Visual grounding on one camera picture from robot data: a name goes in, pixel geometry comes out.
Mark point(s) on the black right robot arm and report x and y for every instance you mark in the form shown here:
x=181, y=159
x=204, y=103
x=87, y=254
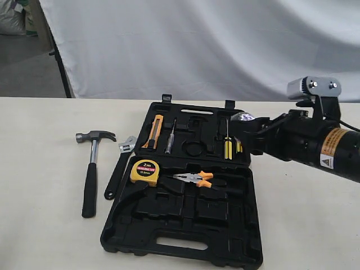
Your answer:
x=339, y=154

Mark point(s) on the white backdrop cloth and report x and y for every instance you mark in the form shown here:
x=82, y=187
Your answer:
x=204, y=50

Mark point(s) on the black plastic tool case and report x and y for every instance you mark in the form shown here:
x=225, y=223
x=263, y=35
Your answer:
x=177, y=218

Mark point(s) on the electrical tape roll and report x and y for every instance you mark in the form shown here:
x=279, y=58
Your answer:
x=242, y=117

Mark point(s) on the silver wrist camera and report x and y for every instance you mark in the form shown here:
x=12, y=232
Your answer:
x=313, y=86

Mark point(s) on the yellow tape measure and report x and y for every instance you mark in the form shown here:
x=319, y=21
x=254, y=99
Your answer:
x=145, y=170

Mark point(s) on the yellow black screwdriver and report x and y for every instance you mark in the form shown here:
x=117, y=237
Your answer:
x=238, y=147
x=224, y=131

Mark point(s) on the orange utility knife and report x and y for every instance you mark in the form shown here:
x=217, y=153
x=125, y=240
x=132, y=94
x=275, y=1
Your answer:
x=152, y=141

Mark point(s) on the green white bag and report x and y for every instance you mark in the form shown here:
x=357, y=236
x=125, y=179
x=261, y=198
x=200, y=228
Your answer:
x=29, y=22

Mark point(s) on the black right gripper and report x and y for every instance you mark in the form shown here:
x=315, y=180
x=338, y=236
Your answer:
x=293, y=136

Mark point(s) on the orange handled pliers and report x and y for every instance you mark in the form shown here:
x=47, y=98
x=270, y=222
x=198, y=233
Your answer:
x=205, y=179

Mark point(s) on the claw hammer black handle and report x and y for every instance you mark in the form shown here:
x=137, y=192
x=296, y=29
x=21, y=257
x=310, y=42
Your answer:
x=90, y=186

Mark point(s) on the adjustable wrench black handle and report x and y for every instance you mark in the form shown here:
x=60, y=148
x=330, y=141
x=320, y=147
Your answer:
x=126, y=149

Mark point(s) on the clear test pen screwdriver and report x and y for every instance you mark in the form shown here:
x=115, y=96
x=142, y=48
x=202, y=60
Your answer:
x=170, y=139

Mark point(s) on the black backdrop stand pole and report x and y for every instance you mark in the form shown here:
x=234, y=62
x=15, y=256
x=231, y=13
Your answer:
x=61, y=67

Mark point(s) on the white sack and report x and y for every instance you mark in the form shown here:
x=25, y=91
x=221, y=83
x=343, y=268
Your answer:
x=12, y=19

